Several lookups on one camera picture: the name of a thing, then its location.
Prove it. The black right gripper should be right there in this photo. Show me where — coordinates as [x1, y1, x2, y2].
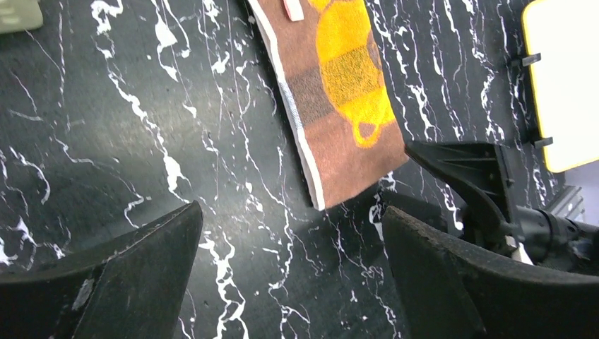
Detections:
[405, 141, 598, 272]

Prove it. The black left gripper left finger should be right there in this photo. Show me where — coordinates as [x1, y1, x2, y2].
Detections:
[1, 202, 203, 338]

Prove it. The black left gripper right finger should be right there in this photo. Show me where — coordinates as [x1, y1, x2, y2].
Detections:
[382, 206, 598, 338]

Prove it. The orange patterned towel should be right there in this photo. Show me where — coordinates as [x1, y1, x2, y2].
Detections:
[249, 1, 408, 210]

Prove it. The wood framed whiteboard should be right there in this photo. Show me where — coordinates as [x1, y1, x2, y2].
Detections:
[521, 1, 598, 173]

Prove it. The light green plastic basket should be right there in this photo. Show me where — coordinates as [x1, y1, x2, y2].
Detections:
[1, 0, 43, 35]

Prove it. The aluminium rail frame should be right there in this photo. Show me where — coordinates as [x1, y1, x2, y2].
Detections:
[546, 186, 586, 222]

